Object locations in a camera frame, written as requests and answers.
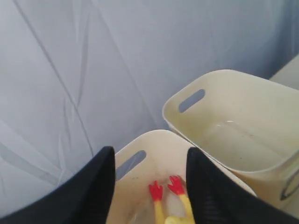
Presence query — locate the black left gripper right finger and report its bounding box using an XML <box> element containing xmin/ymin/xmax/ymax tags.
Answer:
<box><xmin>187</xmin><ymin>147</ymin><xmax>299</xmax><ymax>224</ymax></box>

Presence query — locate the white backdrop curtain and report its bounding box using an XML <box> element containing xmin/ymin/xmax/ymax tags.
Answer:
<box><xmin>0</xmin><ymin>0</ymin><xmax>299</xmax><ymax>216</ymax></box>

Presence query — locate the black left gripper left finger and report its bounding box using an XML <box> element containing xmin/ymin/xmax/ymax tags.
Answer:
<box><xmin>0</xmin><ymin>146</ymin><xmax>116</xmax><ymax>224</ymax></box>

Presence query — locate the cream bin with X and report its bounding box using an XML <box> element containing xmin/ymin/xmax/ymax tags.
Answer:
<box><xmin>105</xmin><ymin>129</ymin><xmax>257</xmax><ymax>224</ymax></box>

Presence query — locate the cream bin with O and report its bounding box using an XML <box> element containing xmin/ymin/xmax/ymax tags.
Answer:
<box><xmin>163</xmin><ymin>70</ymin><xmax>299</xmax><ymax>215</ymax></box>

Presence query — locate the headless yellow chicken body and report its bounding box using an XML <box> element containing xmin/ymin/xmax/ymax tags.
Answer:
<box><xmin>149</xmin><ymin>175</ymin><xmax>195</xmax><ymax>224</ymax></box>

